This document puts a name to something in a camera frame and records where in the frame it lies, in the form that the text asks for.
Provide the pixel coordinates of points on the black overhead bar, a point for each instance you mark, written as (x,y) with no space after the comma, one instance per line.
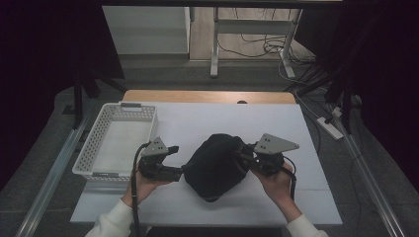
(214,2)

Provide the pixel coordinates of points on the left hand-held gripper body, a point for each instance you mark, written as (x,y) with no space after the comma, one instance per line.
(150,166)

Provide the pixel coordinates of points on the white power strip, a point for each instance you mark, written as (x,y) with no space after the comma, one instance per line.
(329,128)

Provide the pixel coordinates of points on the person's left hand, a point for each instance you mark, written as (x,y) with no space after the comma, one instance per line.
(141,189)

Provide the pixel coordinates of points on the person's right hand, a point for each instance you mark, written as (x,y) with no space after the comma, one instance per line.
(280,191)

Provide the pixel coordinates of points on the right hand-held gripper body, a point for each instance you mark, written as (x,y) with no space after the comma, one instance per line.
(268,163)

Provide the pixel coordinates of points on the dark curtain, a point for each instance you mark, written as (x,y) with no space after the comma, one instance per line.
(33,65)
(388,65)

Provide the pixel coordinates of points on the black metal stand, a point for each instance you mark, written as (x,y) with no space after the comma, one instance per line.
(346,105)
(78,98)

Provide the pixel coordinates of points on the white plug adapter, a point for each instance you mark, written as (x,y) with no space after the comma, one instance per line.
(336,112)

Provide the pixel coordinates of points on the aluminium rail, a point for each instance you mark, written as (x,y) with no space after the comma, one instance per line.
(52,179)
(372,184)

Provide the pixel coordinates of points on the dark navy knit vest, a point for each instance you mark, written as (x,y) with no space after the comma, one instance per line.
(214,168)

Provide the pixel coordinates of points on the wooden table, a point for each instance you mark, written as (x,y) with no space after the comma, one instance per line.
(197,96)

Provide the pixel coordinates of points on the white metal desk frame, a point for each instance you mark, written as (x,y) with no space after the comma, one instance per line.
(253,26)

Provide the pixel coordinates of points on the black table grommet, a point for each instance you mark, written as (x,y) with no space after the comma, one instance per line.
(242,102)

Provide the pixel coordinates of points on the white cabinet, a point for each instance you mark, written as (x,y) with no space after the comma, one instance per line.
(148,29)

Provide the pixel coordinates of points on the white perforated plastic basket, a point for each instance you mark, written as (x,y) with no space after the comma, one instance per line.
(131,113)

